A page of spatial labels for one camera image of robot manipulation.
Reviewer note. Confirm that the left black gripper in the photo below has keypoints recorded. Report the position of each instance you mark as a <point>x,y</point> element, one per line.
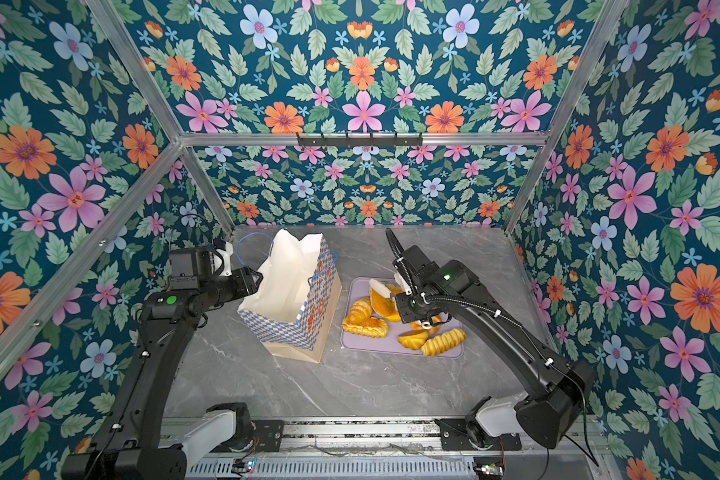
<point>244,281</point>

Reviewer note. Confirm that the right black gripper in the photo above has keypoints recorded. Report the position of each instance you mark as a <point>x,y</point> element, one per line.
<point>406,315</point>

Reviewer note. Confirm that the round orange bun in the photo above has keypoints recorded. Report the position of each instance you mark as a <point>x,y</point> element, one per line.
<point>384,307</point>

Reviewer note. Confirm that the lavender plastic tray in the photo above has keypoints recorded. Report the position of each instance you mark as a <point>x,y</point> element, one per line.
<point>359,288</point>

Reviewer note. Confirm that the small croissant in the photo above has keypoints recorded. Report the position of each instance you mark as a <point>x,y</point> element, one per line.
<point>360,311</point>

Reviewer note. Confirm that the checkered paper bag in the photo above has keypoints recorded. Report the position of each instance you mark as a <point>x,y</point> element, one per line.
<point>292,312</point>

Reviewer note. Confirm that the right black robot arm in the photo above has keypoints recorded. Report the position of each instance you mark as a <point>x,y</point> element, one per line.
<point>555,389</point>

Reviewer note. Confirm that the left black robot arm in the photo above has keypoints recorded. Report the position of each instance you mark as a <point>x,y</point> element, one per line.
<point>128,444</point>

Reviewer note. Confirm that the ridged long bread roll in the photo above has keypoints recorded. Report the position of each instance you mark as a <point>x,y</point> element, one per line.
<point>440,344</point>

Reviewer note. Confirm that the braided flat pastry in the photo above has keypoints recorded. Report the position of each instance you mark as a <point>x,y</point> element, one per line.
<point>369,327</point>

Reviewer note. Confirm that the small yellow bun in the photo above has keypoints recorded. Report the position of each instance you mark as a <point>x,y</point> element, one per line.
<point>413,340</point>

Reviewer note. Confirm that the ring shaped pretzel bread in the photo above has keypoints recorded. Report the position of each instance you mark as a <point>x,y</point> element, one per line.
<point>431,329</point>

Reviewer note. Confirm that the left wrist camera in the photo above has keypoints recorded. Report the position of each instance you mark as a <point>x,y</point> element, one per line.
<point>191,267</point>

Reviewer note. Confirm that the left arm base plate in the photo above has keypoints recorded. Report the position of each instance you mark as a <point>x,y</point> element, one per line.
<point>262,435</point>

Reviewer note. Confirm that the black hook rail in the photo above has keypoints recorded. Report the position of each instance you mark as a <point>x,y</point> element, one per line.
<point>347,140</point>

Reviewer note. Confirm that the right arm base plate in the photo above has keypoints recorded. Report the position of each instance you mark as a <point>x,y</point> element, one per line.
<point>458,434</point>

